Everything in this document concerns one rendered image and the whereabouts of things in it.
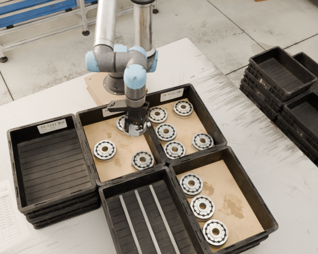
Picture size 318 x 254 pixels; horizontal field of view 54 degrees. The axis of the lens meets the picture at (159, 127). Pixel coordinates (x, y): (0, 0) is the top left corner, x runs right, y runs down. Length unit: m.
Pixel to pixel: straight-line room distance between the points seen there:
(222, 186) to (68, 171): 0.68
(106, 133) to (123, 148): 0.12
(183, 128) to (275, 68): 1.18
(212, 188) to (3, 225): 0.92
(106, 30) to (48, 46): 2.15
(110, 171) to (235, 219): 0.57
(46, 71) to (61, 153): 1.68
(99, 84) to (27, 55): 1.61
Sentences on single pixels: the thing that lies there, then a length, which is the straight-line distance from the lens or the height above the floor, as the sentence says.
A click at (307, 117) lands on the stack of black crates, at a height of 0.38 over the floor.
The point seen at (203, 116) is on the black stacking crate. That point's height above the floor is 0.89.
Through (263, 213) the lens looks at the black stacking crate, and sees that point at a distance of 1.36.
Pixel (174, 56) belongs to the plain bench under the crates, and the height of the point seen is 0.70.
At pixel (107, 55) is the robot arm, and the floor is 1.32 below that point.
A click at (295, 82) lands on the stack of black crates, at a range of 2.50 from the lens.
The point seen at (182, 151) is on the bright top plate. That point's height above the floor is 0.86.
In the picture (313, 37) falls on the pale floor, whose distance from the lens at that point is 3.91.
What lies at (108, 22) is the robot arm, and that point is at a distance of 1.25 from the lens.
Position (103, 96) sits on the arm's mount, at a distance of 1.72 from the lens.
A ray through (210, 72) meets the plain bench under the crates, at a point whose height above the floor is 0.70.
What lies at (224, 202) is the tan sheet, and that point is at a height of 0.83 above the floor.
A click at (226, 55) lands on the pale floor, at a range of 3.29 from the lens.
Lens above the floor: 2.09
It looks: 54 degrees down
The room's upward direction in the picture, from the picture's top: 6 degrees clockwise
